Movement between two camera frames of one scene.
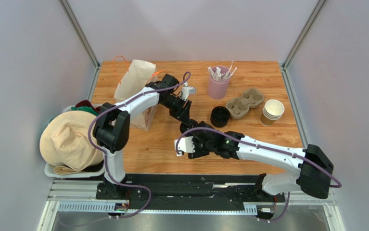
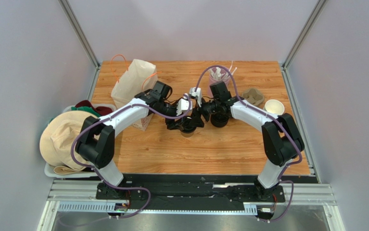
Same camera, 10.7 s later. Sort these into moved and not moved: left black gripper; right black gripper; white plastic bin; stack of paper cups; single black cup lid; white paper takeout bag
Moved: right black gripper; left black gripper
Not moved: white paper takeout bag; single black cup lid; stack of paper cups; white plastic bin
